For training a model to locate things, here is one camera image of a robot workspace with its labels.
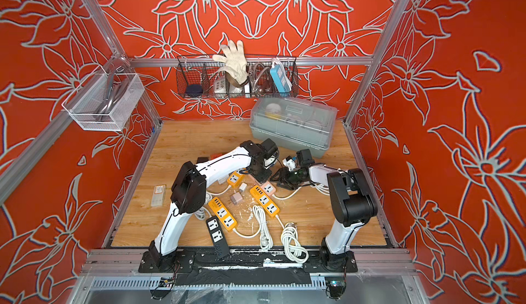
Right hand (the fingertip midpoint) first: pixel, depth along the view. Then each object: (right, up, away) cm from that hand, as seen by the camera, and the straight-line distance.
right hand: (271, 181), depth 89 cm
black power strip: (-20, -18, -13) cm, 30 cm away
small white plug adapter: (-13, -3, +1) cm, 13 cm away
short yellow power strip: (-17, 0, +3) cm, 17 cm away
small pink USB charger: (-15, -7, -2) cm, 17 cm away
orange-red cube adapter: (-28, +10, +9) cm, 31 cm away
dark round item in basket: (-37, +43, +7) cm, 57 cm away
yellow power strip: (-20, -12, -6) cm, 25 cm away
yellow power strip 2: (-3, -8, -4) cm, 9 cm away
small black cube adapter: (-35, +8, +14) cm, 39 cm away
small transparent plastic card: (-50, -7, 0) cm, 51 cm away
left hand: (-3, +2, +2) cm, 4 cm away
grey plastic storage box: (+13, +26, +6) cm, 29 cm away
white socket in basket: (-24, +44, +5) cm, 51 cm away
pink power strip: (-2, -3, +1) cm, 3 cm away
